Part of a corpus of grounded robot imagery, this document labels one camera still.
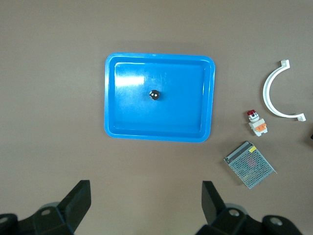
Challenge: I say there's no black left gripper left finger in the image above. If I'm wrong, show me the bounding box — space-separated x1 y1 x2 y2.
0 180 91 235

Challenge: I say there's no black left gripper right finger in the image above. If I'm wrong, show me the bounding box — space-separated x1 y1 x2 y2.
195 180 304 235

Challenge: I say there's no metal mesh power supply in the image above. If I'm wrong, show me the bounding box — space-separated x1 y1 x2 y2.
223 141 278 189

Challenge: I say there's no white orange red indicator lamp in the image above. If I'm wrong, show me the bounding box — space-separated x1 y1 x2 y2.
246 110 268 138

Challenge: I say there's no blue plastic tray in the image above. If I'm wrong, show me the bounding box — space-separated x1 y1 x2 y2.
104 52 217 143

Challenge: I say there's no large white curved clamp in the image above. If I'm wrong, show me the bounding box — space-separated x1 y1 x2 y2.
263 59 307 122

